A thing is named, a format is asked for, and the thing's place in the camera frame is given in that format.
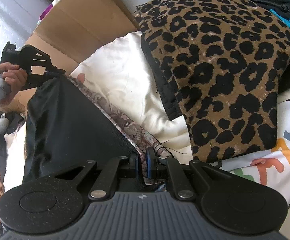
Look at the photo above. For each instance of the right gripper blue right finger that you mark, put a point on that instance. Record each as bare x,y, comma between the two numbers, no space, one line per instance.
169,169

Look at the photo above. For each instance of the purple white refill pouch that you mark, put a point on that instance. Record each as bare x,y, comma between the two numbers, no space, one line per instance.
45,12

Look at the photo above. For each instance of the leopard print folded garment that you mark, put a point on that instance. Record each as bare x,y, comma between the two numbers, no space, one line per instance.
223,60

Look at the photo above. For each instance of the brown cardboard sheet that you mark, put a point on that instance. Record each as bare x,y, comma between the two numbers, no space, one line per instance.
74,29

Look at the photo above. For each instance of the person's left hand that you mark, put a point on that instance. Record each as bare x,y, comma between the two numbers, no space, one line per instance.
15,77

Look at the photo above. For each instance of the black shorts with bear lining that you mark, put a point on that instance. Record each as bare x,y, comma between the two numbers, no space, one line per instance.
67,125

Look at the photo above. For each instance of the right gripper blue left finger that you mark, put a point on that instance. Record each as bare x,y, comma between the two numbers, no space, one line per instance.
119,174

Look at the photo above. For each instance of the black folded garment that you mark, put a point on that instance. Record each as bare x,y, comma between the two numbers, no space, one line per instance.
168,98

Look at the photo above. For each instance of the black garment under pillow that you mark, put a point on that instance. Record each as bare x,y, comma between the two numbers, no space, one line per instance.
16,121

